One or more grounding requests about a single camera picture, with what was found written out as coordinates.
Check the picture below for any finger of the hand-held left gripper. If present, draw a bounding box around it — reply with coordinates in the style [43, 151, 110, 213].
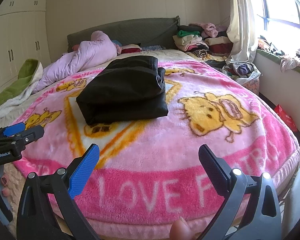
[2, 122, 26, 137]
[14, 126, 45, 147]

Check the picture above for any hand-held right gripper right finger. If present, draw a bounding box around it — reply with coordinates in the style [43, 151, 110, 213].
[198, 144, 282, 240]

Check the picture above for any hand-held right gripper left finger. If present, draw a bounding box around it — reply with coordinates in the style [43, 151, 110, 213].
[16, 143, 100, 240]

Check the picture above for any black leather jacket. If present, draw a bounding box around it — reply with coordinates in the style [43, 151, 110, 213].
[76, 56, 169, 126]

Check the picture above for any bag of clothes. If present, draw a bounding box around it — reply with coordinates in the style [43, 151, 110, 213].
[222, 61, 262, 95]

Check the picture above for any pile of folded clothes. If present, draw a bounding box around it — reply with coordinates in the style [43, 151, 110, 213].
[172, 22, 234, 62]

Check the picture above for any heap of light clothes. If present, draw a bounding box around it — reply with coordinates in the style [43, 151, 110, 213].
[257, 36, 300, 73]

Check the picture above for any person's right hand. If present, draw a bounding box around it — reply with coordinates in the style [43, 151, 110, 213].
[169, 216, 198, 240]

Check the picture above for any pink printed blanket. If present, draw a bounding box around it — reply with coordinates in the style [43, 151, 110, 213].
[11, 60, 300, 227]

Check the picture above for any green and white blanket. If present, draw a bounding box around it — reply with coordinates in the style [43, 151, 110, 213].
[0, 59, 44, 120]

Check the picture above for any lilac padded quilt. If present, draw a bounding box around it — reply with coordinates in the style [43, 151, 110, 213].
[34, 31, 118, 93]

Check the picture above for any red bag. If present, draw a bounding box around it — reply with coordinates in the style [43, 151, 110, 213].
[274, 104, 299, 132]

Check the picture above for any white wardrobe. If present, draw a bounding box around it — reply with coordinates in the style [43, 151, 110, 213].
[0, 0, 49, 90]

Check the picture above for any window seat cushion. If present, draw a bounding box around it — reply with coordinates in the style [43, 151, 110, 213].
[256, 49, 300, 80]

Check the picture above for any dark red pillow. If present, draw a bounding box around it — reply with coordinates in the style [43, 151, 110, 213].
[120, 44, 143, 54]

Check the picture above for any blue patterned cloth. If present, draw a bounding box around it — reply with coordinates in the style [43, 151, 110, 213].
[141, 44, 165, 52]

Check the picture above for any grey-green headboard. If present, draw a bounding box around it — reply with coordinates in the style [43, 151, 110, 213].
[67, 16, 180, 53]

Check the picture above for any cream curtain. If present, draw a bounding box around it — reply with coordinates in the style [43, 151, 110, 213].
[226, 0, 258, 64]

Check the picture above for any window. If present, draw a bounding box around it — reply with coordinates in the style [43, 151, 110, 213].
[259, 0, 300, 53]

